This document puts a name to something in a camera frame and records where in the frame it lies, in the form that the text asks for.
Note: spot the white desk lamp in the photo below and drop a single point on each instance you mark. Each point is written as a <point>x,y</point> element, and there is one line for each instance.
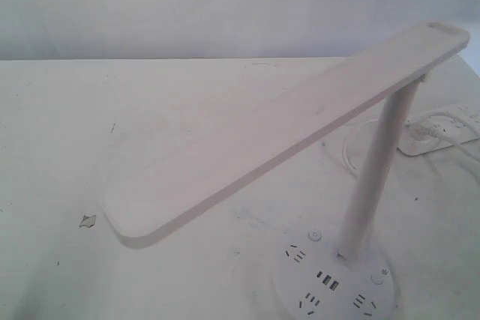
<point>340,275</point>

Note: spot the white power strip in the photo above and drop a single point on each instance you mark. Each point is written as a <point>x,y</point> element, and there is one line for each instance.
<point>451,121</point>

